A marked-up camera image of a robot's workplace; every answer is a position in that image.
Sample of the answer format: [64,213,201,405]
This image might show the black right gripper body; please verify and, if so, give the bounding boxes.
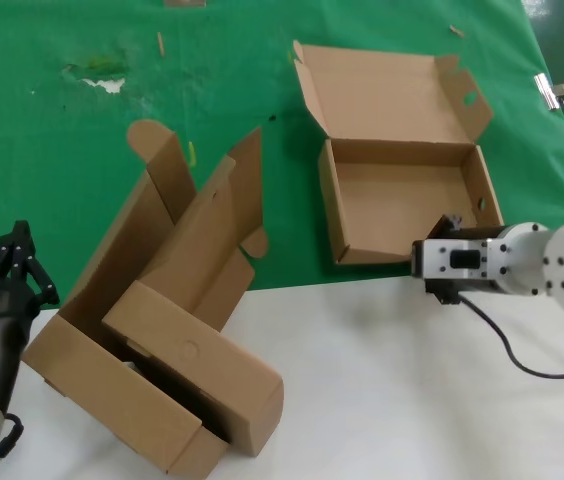
[411,214,508,306]

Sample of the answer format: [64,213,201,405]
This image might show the small cardboard box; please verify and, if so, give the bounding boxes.
[291,39,507,267]

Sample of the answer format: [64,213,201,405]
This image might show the large open cardboard box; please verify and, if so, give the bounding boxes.
[21,118,229,477]

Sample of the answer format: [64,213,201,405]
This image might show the medium open cardboard box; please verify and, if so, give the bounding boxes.
[100,126,285,460]

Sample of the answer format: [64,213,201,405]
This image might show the green table cloth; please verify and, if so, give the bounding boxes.
[0,0,564,314]

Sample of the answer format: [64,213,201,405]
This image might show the silver metal table clip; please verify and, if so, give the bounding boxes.
[533,72,564,112]

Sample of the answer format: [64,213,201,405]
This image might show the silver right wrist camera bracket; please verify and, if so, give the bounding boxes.
[414,238,488,282]

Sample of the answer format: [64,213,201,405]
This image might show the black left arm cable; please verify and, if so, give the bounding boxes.
[0,413,26,460]

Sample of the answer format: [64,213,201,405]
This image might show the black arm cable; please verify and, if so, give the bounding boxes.
[456,295,564,378]
[0,413,26,460]

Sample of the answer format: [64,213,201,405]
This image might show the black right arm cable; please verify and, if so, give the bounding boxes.
[456,295,564,378]

